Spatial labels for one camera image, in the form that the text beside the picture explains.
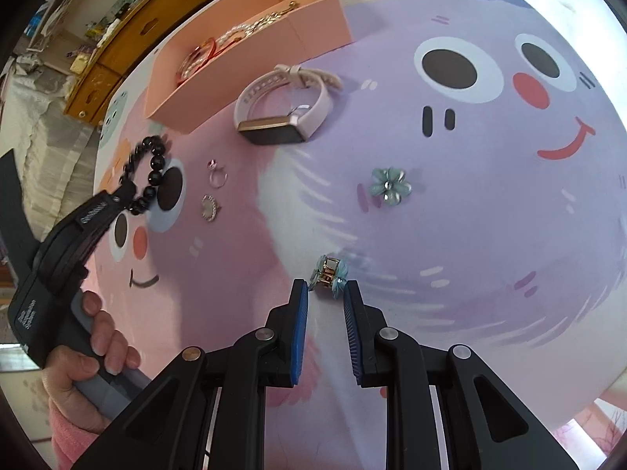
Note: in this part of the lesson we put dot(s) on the wooden drawer cabinet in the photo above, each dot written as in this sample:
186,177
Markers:
132,29

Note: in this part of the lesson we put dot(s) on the grey quilted blanket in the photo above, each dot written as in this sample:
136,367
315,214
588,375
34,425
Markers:
49,137

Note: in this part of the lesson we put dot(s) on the cartoon printed mat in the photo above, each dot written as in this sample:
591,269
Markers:
490,215

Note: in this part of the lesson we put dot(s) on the blue flower hair claw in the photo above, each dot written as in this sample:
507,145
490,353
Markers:
329,271

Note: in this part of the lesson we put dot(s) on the pink jewelry tray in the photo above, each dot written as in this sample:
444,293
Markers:
313,24

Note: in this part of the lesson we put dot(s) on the red bangle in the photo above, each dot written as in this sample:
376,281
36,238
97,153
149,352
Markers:
211,48

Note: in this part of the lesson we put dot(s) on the person's left hand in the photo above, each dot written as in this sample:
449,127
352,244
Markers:
110,347

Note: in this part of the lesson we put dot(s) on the pink band smartwatch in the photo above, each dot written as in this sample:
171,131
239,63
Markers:
269,129

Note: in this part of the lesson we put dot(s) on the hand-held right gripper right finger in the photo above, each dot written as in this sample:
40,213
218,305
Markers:
351,333

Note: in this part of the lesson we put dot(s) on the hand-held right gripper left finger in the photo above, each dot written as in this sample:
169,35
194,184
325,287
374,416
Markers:
300,333

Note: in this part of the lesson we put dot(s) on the blue flower hair clip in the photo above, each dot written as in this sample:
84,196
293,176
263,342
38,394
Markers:
390,186

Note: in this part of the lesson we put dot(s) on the person's left forearm pink sleeve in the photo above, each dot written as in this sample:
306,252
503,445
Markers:
73,443

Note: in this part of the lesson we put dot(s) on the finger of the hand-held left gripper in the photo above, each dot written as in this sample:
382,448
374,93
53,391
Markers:
95,213

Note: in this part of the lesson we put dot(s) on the pink floral cloth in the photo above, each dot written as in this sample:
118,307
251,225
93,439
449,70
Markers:
595,431

